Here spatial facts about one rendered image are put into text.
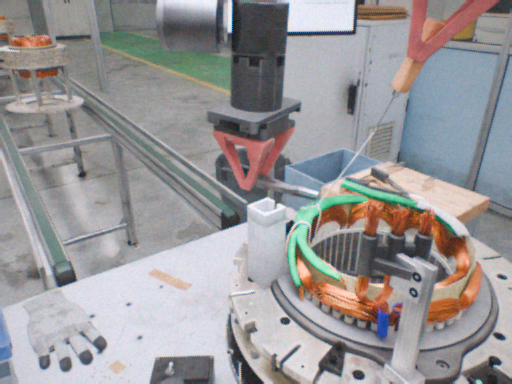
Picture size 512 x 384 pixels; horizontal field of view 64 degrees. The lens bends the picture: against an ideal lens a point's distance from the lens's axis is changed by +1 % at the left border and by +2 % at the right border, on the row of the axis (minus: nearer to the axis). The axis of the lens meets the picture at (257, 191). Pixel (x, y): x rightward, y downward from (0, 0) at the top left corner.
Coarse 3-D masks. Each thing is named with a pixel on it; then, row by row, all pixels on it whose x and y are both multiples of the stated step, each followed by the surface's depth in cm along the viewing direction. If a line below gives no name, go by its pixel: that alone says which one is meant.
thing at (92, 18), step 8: (88, 0) 249; (48, 8) 367; (88, 8) 251; (48, 16) 370; (88, 16) 254; (96, 16) 255; (48, 24) 371; (96, 24) 256; (48, 32) 376; (96, 32) 258; (96, 40) 260; (96, 48) 261; (96, 56) 263; (96, 64) 267; (104, 64) 268; (104, 72) 269; (104, 80) 271; (104, 88) 273
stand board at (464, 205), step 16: (352, 176) 76; (400, 176) 75; (416, 176) 75; (336, 192) 70; (352, 192) 70; (416, 192) 70; (432, 192) 70; (448, 192) 70; (464, 192) 70; (448, 208) 65; (464, 208) 65; (480, 208) 67
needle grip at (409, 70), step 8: (424, 24) 33; (432, 24) 32; (440, 24) 32; (424, 32) 33; (432, 32) 32; (424, 40) 33; (408, 64) 34; (416, 64) 34; (424, 64) 34; (400, 72) 35; (408, 72) 35; (416, 72) 34; (392, 80) 36; (400, 80) 35; (408, 80) 35; (400, 88) 35; (408, 88) 35
